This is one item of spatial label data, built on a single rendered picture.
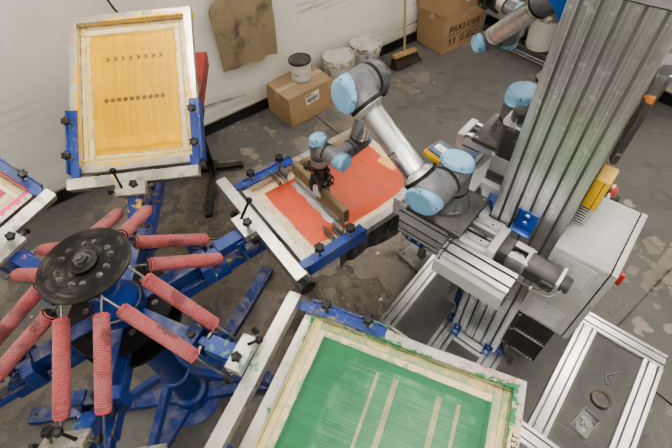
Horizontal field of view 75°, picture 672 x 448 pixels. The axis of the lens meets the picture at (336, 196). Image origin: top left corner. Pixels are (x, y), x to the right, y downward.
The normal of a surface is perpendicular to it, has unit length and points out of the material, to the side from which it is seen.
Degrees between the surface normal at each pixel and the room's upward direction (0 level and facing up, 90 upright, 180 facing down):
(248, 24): 89
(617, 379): 0
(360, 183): 0
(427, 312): 0
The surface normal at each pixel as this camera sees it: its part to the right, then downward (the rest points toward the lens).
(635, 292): -0.04, -0.67
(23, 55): 0.61, 0.57
